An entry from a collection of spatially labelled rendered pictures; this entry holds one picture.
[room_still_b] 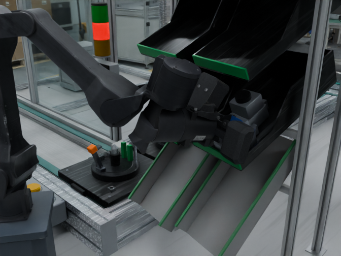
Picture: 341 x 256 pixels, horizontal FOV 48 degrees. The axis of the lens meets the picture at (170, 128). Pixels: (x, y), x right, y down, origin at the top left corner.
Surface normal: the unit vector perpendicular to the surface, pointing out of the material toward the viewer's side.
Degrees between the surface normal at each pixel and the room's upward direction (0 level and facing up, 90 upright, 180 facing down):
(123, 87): 30
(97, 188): 0
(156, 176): 90
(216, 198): 45
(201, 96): 56
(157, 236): 0
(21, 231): 0
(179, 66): 21
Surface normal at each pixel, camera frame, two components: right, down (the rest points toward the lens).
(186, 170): -0.58, -0.49
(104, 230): 0.72, 0.27
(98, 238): -0.69, 0.28
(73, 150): 0.00, -0.92
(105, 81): 0.48, -0.74
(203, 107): 0.15, 0.33
